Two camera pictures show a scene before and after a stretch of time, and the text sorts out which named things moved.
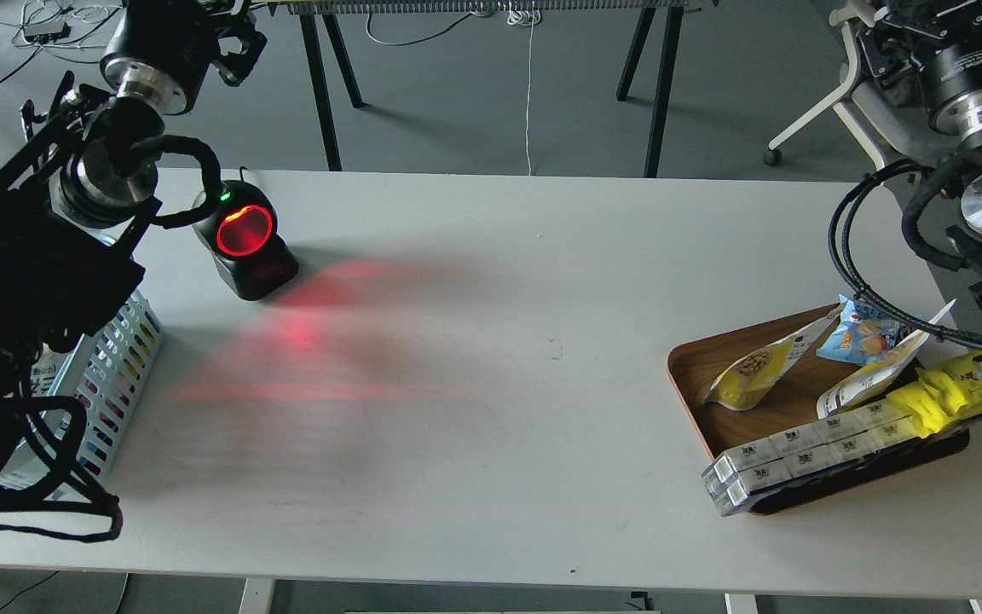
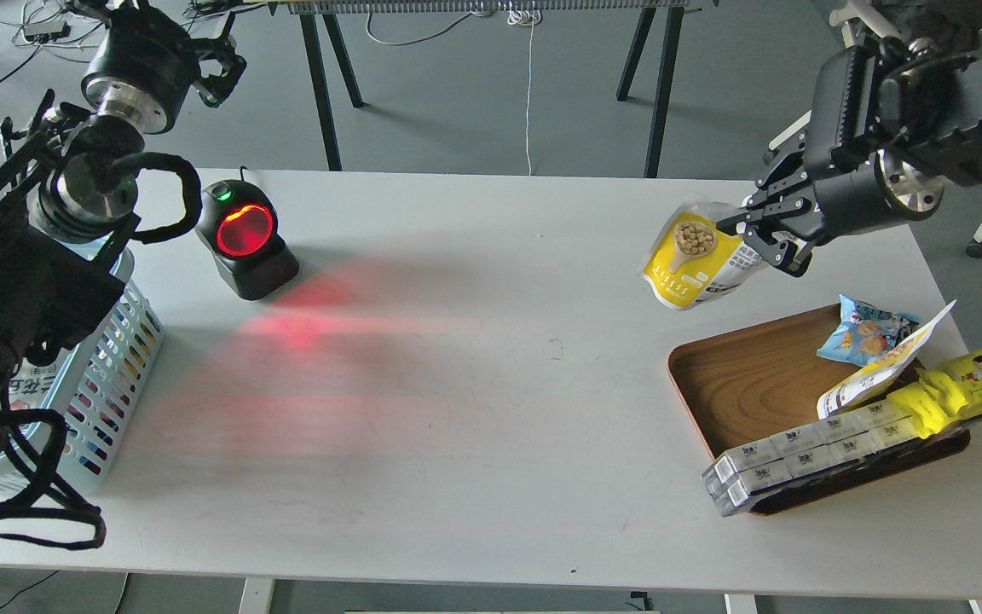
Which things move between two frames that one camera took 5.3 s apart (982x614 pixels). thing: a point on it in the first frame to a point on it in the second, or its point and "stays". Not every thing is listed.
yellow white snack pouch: [750, 375] to [694, 260]
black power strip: [43, 33] stays
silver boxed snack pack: [740, 476] stays
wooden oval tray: [697, 364] stays
